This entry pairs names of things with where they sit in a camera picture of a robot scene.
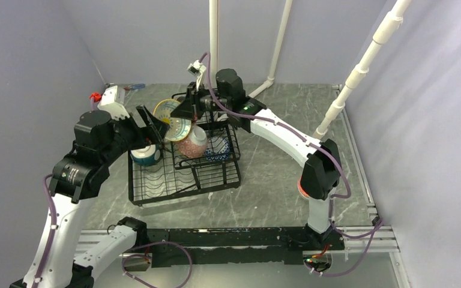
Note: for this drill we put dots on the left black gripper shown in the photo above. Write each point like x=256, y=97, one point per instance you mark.
x=149, y=134

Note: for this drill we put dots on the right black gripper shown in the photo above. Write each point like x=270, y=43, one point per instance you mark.
x=185, y=109

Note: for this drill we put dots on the yellow patterned bowl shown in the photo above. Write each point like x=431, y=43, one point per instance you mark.
x=179, y=128

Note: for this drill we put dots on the teal white bowl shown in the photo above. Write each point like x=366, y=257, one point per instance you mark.
x=147, y=156

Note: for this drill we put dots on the pink patterned bowl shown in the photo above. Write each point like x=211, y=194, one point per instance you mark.
x=195, y=144

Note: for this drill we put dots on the blue white patterned bowl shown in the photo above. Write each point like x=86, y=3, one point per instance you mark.
x=218, y=149

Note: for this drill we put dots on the orange floral bowl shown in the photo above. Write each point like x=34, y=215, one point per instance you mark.
x=301, y=191

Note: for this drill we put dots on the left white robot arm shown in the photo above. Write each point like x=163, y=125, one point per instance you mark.
x=72, y=187

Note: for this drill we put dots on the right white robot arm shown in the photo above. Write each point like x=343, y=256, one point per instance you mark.
x=320, y=160

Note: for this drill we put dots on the red blue screwdriver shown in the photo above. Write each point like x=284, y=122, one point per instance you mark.
x=134, y=87

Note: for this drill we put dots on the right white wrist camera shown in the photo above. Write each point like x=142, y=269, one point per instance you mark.
x=198, y=69

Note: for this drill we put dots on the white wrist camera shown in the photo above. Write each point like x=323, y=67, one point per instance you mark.
x=198, y=69
x=111, y=101

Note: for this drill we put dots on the black wire dish rack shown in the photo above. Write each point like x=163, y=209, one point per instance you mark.
x=176, y=176

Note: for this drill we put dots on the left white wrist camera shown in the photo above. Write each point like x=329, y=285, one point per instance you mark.
x=111, y=101

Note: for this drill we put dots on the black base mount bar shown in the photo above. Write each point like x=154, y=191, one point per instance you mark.
x=289, y=245

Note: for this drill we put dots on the white pvc pipe frame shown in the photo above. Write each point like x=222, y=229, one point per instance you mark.
x=322, y=41

